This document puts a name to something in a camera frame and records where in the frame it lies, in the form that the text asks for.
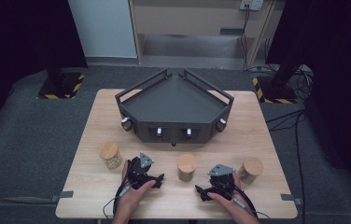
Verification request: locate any glass jar with pale beans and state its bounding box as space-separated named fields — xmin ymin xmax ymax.
xmin=98 ymin=141 xmax=124 ymax=170

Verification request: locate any black corner shelf rack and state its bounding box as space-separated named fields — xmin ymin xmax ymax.
xmin=115 ymin=68 xmax=235 ymax=147

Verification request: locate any person's left hand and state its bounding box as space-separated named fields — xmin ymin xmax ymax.
xmin=113 ymin=160 xmax=157 ymax=217

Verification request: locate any black floor cable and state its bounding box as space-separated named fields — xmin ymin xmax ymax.
xmin=265 ymin=108 xmax=308 ymax=224

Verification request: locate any grey tape strip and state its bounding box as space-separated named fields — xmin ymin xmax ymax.
xmin=280 ymin=193 xmax=304 ymax=207
xmin=49 ymin=190 xmax=75 ymax=203

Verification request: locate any black stand with striped base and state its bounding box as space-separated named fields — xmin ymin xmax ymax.
xmin=36 ymin=59 xmax=86 ymax=100
xmin=251 ymin=60 xmax=300 ymax=105

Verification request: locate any white wall socket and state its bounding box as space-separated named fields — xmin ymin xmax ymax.
xmin=239 ymin=0 xmax=264 ymax=11

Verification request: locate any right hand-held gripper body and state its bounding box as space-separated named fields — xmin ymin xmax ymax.
xmin=206 ymin=163 xmax=237 ymax=201

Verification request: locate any black curtain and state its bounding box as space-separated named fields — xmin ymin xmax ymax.
xmin=0 ymin=0 xmax=89 ymax=142
xmin=266 ymin=0 xmax=351 ymax=203

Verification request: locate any left hand-held gripper cable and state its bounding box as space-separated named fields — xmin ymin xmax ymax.
xmin=102 ymin=160 xmax=132 ymax=220

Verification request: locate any tangled cable bundle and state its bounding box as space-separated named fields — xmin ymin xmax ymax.
xmin=289 ymin=64 xmax=316 ymax=101

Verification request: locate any white panel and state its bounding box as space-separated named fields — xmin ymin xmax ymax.
xmin=67 ymin=0 xmax=138 ymax=60

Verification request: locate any hand-held gripper cable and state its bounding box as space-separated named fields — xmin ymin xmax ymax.
xmin=102 ymin=160 xmax=132 ymax=220
xmin=226 ymin=182 xmax=273 ymax=222

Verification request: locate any glass jar with brown grains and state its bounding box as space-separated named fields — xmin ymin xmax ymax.
xmin=237 ymin=156 xmax=265 ymax=185

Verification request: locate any right hand-held gripper cable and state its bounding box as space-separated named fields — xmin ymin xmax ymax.
xmin=226 ymin=182 xmax=273 ymax=222

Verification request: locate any black socket cable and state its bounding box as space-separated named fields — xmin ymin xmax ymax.
xmin=239 ymin=7 xmax=252 ymax=71

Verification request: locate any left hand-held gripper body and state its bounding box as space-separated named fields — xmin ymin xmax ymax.
xmin=126 ymin=151 xmax=158 ymax=190

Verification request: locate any person's right hand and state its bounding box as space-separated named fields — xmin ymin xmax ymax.
xmin=206 ymin=172 xmax=258 ymax=219

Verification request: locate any glass jar with green beans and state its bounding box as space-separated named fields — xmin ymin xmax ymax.
xmin=176 ymin=153 xmax=198 ymax=183

